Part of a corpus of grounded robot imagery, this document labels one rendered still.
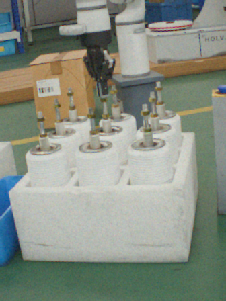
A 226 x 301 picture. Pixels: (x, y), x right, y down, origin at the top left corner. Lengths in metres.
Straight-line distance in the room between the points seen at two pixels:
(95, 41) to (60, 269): 0.52
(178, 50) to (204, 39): 0.19
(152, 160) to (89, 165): 0.14
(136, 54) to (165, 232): 0.69
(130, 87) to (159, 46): 1.63
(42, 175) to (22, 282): 0.25
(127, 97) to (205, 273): 0.72
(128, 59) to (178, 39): 1.66
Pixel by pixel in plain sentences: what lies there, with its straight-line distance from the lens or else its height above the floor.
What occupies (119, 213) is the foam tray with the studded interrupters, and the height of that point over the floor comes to 0.12.
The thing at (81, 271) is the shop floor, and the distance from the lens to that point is 1.16.
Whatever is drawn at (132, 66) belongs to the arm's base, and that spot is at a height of 0.34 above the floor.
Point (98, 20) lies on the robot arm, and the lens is 1.17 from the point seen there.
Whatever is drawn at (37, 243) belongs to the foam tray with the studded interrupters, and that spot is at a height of 0.05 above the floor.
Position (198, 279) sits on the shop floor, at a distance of 1.08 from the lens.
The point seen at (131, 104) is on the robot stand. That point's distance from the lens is 1.62.
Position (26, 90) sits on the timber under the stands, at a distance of 3.02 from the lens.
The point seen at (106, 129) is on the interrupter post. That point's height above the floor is 0.26.
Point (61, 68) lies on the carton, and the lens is 2.27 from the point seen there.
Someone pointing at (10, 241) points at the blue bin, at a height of 0.04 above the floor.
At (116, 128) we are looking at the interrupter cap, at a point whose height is 0.25.
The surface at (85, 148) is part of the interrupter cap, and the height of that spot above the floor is 0.25.
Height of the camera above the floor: 0.60
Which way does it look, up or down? 18 degrees down
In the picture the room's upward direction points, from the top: 7 degrees counter-clockwise
